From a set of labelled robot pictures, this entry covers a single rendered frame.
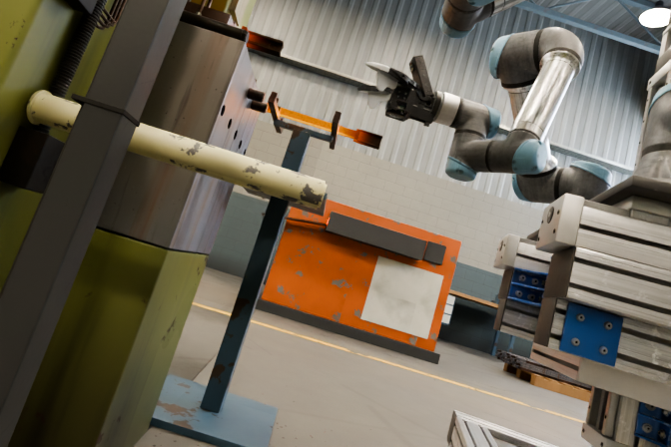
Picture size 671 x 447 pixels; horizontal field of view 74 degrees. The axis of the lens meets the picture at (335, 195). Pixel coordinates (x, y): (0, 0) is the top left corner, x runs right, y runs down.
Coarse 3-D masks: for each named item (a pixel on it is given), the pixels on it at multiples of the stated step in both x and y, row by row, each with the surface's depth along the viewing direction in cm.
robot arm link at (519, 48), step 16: (528, 32) 120; (496, 48) 124; (512, 48) 120; (528, 48) 117; (496, 64) 124; (512, 64) 122; (528, 64) 119; (512, 80) 124; (528, 80) 123; (512, 96) 129; (512, 112) 133; (512, 176) 144; (528, 176) 138; (544, 176) 136; (528, 192) 141; (544, 192) 137
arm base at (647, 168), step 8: (664, 144) 82; (648, 152) 85; (656, 152) 83; (664, 152) 82; (648, 160) 84; (656, 160) 82; (664, 160) 81; (640, 168) 84; (648, 168) 82; (656, 168) 81; (664, 168) 80; (640, 176) 83; (648, 176) 81; (656, 176) 81; (664, 176) 80
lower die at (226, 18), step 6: (186, 6) 97; (192, 6) 97; (198, 6) 97; (204, 6) 97; (192, 12) 96; (204, 12) 97; (210, 12) 97; (216, 12) 97; (222, 12) 97; (216, 18) 97; (222, 18) 97; (228, 18) 97; (234, 24) 101
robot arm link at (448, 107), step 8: (448, 96) 107; (456, 96) 109; (440, 104) 107; (448, 104) 106; (456, 104) 107; (440, 112) 107; (448, 112) 107; (456, 112) 107; (440, 120) 108; (448, 120) 108
